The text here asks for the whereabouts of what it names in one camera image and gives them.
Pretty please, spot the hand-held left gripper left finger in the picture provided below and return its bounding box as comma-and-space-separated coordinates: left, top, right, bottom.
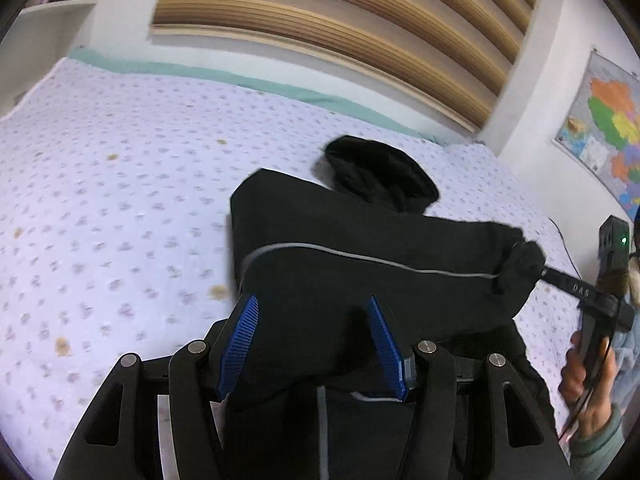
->
52, 294, 261, 480

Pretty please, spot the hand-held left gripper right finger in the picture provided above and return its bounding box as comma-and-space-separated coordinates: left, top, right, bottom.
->
367, 295, 575, 480

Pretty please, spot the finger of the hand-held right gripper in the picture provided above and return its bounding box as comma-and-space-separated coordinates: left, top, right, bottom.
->
539, 266, 603, 306

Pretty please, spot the black jacket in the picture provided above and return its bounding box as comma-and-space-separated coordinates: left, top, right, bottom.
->
220, 135, 558, 480

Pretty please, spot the person's right forearm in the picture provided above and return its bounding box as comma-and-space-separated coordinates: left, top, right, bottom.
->
567, 405, 632, 478

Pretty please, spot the person's right hand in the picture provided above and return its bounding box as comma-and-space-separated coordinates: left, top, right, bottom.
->
559, 331, 621, 442

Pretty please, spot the light blue cloth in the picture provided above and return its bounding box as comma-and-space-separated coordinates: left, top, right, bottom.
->
607, 327, 640, 411

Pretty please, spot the white floral bedspread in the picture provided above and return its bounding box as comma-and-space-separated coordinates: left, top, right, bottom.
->
0, 57, 586, 480

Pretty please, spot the green bed sheet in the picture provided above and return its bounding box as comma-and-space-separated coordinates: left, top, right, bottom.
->
70, 45, 451, 148

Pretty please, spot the brown striped window blind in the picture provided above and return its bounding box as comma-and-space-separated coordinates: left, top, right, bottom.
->
150, 0, 546, 133

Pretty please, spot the white bookshelf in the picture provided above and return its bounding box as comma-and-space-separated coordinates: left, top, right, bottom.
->
0, 0, 98, 116

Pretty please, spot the black cable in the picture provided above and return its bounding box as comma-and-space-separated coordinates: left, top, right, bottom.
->
548, 217, 585, 281

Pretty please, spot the colourful wall map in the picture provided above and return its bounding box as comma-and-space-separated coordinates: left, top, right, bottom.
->
554, 49, 640, 221

